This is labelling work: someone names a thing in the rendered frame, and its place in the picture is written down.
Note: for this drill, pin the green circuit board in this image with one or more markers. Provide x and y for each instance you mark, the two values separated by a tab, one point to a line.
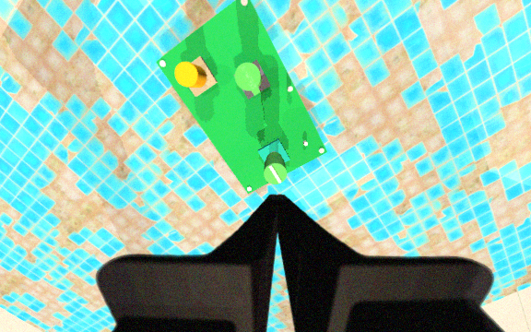
217	71

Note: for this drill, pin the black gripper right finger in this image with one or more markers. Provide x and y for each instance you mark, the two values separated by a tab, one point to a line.
325	277

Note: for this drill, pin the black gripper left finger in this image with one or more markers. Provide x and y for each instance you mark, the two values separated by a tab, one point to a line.
233	282

